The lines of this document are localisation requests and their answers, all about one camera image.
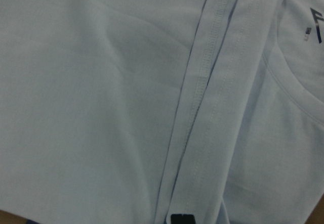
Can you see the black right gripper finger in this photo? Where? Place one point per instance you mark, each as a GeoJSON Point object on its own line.
{"type": "Point", "coordinates": [182, 219]}

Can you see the light blue t-shirt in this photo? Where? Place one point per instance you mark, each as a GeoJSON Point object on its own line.
{"type": "Point", "coordinates": [129, 111]}

